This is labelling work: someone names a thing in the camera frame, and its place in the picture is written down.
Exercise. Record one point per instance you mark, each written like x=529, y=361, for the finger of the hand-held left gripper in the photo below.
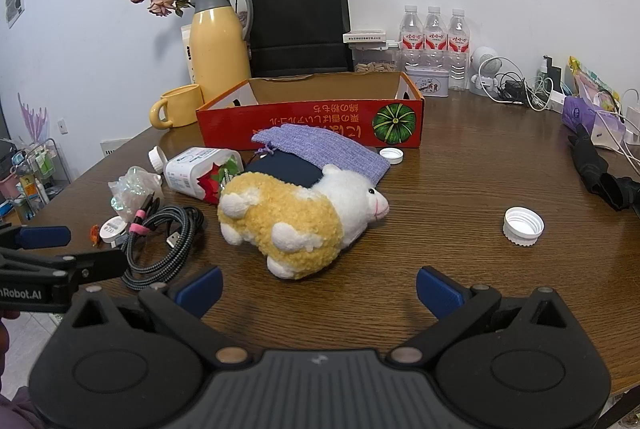
x=100, y=266
x=42, y=236

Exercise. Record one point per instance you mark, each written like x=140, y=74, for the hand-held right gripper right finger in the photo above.
x=437, y=291

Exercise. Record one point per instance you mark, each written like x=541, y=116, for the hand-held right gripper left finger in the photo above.
x=200, y=290

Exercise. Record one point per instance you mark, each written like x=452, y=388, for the clear plastic wrap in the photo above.
x=131, y=186

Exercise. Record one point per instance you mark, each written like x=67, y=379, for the yellow white plush sheep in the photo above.
x=290, y=209

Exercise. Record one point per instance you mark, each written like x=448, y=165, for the purple woven pouch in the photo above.
x=320, y=146

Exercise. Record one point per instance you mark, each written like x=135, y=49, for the red cardboard box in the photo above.
x=310, y=121

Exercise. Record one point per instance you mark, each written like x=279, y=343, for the small orange thing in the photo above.
x=93, y=233

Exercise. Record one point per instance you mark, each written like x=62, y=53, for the white round charger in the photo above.
x=112, y=229

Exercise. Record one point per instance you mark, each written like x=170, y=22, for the metal storage cart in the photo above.
x=37, y=161

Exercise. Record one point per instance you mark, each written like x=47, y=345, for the large ribbed white cap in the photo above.
x=522, y=229

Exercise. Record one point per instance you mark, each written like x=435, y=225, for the white plastic bottle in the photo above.
x=187, y=171

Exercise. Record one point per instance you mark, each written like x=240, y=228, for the small white bottle cap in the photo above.
x=391, y=155

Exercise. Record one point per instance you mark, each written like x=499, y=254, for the navy flat case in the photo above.
x=285, y=171

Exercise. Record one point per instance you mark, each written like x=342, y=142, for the yellow mug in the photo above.
x=182, y=106

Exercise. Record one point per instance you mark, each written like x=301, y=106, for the black folded umbrella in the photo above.
x=592, y=164

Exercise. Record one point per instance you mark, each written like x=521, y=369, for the grey tin box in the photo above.
x=427, y=84

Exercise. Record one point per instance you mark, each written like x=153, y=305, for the black power adapter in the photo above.
x=514, y=89

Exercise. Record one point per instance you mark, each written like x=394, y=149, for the purple packet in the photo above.
x=585, y=116

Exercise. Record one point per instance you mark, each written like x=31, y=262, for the white desk fan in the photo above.
x=485, y=59

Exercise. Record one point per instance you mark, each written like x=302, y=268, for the yellow thermos jug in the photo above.
x=217, y=49

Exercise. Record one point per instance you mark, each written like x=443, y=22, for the clear plastic container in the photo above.
x=375, y=56

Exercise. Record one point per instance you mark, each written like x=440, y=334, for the dark small bottle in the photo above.
x=552, y=74

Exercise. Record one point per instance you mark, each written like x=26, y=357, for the clear water bottle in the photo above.
x=411, y=39
x=435, y=40
x=459, y=44

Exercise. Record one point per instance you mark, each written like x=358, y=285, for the colourful packets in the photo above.
x=587, y=81

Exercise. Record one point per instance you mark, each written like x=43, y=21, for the white paper bag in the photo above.
x=634, y=119

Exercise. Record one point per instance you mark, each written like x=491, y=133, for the white flat box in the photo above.
x=365, y=37

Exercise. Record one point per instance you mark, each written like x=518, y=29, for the black paper bag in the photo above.
x=297, y=19

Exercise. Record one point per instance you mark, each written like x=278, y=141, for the wall socket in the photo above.
x=62, y=125

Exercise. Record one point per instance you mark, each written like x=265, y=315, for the white wall outlet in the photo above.
x=112, y=148

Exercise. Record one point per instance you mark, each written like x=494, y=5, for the purple wall sticker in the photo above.
x=32, y=119

